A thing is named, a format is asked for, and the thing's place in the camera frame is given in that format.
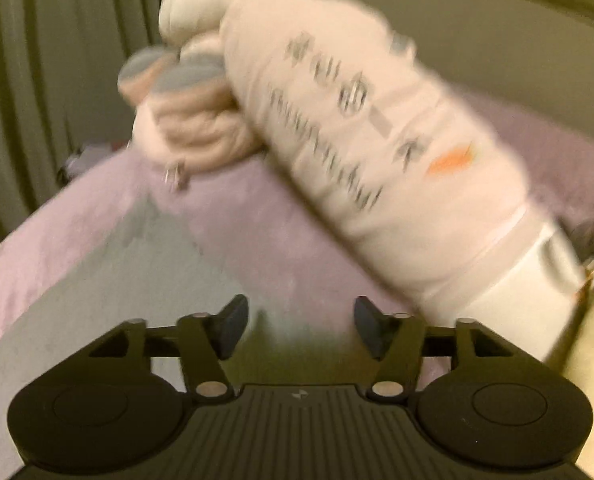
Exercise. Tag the grey upholstered headboard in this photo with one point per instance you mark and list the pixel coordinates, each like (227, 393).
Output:
(477, 50)

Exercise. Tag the person's left forearm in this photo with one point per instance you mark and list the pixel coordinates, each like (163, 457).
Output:
(517, 300)

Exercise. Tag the grey pleated curtain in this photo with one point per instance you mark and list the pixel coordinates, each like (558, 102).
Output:
(42, 60)

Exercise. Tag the grey knit sock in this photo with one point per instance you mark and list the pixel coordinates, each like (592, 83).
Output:
(127, 285)

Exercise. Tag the pink blanket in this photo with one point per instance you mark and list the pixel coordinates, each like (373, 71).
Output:
(277, 240)

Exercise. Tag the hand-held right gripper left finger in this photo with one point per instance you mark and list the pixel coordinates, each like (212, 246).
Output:
(233, 327)

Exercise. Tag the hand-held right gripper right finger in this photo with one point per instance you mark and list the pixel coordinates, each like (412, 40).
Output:
(369, 327)

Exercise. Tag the person's left hand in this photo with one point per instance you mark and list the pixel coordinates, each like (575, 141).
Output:
(337, 125)

